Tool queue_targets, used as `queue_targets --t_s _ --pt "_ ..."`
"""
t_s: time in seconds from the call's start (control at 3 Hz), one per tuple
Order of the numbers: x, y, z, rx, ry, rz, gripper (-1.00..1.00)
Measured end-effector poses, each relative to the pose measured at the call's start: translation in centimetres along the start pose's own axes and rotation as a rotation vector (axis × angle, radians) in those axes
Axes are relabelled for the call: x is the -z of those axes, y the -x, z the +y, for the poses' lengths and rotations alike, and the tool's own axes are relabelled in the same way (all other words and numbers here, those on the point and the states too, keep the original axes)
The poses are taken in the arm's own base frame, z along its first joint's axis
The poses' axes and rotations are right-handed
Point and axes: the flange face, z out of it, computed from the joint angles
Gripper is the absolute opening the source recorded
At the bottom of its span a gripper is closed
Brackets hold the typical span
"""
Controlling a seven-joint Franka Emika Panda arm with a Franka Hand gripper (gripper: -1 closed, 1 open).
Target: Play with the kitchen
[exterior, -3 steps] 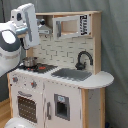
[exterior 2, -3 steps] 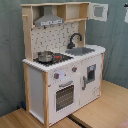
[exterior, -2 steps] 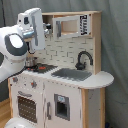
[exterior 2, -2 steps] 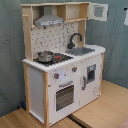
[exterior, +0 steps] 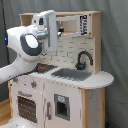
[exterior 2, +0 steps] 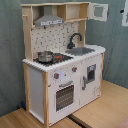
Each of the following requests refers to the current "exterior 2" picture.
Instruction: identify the red stove knob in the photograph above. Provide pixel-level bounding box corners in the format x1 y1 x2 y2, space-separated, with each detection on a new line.
54 73 60 79
71 66 79 73

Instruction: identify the white microwave door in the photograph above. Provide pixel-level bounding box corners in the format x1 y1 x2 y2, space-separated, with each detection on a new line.
89 3 108 21

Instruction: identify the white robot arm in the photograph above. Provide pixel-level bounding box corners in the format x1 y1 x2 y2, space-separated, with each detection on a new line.
122 0 128 27

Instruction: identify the wooden toy kitchen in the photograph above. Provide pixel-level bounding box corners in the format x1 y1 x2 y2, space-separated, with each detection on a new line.
22 2 105 127

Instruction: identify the black toy stovetop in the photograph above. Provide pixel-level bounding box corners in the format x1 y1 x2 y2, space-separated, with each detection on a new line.
35 53 71 67

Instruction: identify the grey toy sink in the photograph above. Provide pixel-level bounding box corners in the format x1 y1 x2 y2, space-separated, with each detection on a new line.
66 47 94 56

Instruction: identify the black toy faucet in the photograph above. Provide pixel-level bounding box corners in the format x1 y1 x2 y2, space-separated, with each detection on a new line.
66 32 83 50

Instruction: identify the silver toy pot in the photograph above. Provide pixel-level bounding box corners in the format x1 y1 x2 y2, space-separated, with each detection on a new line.
38 51 53 62

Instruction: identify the white dishwasher door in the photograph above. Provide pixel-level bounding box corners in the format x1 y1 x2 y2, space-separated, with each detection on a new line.
80 55 102 106

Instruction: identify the white oven door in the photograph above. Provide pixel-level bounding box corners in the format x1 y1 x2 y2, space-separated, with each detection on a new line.
49 74 80 125

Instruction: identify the grey range hood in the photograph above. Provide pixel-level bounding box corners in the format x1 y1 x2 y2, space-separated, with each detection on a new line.
35 5 64 27

